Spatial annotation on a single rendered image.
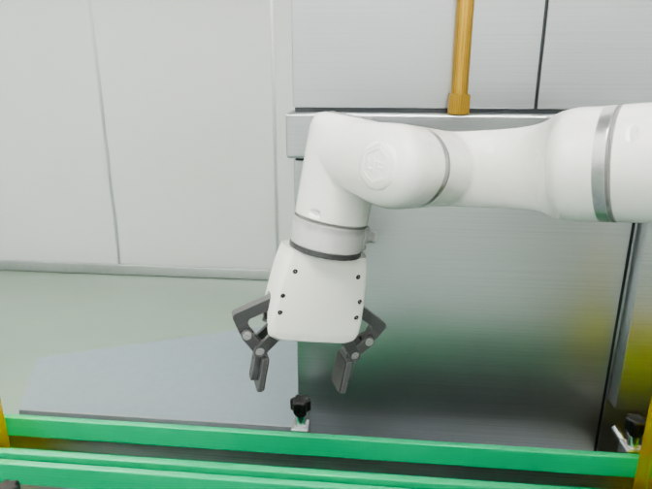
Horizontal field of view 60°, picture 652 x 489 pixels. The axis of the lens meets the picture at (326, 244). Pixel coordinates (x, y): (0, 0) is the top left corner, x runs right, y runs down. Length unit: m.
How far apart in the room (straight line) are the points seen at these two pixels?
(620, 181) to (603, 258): 0.45
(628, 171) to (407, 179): 0.16
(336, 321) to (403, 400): 0.36
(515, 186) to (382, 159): 0.13
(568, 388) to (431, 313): 0.24
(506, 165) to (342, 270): 0.19
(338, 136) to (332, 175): 0.04
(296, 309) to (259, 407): 0.72
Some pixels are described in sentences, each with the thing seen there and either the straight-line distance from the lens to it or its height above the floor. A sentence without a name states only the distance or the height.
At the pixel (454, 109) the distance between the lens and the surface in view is 0.76.
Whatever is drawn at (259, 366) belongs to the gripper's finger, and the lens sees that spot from 0.61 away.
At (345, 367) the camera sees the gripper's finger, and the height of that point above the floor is 1.14.
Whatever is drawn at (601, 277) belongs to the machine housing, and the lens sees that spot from 0.88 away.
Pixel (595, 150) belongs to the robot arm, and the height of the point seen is 1.40.
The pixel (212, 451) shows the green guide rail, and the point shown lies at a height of 0.93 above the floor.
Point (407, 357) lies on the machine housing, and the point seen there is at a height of 1.03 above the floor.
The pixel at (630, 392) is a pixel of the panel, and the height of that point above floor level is 1.01.
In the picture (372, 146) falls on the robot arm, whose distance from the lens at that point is 0.48.
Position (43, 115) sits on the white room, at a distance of 4.41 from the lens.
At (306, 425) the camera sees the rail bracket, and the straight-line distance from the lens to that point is 0.84.
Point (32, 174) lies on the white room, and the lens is 4.53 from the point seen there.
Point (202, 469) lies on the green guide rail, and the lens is 0.79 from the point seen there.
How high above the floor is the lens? 1.45
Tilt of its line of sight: 17 degrees down
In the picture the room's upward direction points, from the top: straight up
